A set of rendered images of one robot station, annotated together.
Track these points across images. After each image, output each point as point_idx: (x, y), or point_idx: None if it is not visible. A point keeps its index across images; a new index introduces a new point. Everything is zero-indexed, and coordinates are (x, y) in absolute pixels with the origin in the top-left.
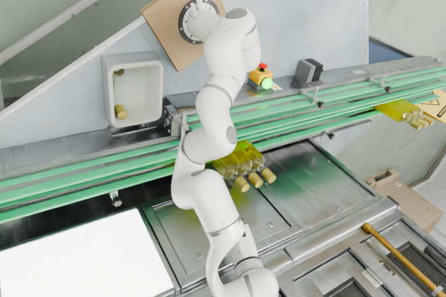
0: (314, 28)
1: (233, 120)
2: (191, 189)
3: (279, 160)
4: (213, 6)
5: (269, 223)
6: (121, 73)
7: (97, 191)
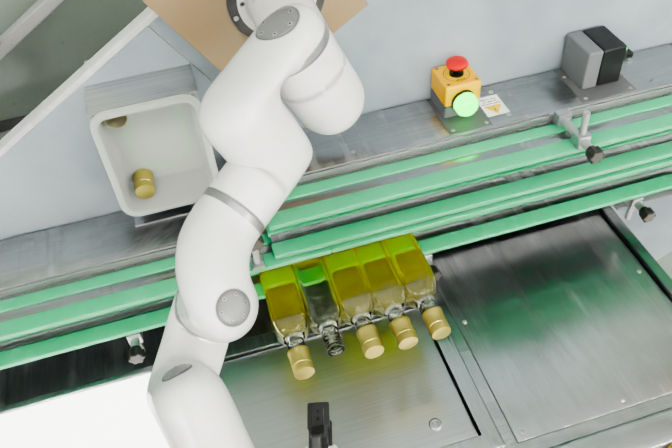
0: None
1: (363, 202)
2: (154, 408)
3: (512, 263)
4: None
5: (433, 421)
6: (123, 119)
7: (103, 335)
